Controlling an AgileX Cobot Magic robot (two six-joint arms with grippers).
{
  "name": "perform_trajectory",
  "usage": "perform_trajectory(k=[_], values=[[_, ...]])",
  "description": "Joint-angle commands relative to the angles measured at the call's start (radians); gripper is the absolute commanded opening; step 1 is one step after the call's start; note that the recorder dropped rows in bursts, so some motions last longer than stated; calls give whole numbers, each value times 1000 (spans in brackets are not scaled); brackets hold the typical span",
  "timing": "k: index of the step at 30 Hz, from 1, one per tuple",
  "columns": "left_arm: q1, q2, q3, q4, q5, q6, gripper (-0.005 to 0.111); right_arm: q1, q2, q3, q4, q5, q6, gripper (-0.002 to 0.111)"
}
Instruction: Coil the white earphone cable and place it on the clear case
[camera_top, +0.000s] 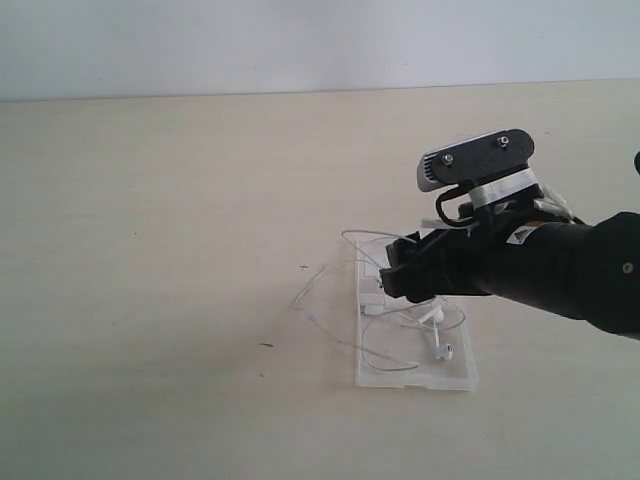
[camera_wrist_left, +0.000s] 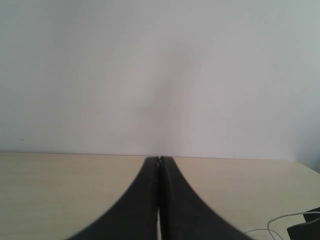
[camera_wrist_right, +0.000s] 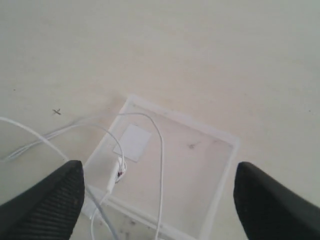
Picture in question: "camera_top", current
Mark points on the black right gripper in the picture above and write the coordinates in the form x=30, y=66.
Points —
x=440, y=263

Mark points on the white wired earphones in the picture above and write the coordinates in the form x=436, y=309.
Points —
x=430, y=321

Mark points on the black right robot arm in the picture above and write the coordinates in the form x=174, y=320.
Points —
x=578, y=271

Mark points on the clear plastic hinged case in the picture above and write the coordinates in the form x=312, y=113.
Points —
x=458, y=374

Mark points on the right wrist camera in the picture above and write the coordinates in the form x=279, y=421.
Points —
x=488, y=169

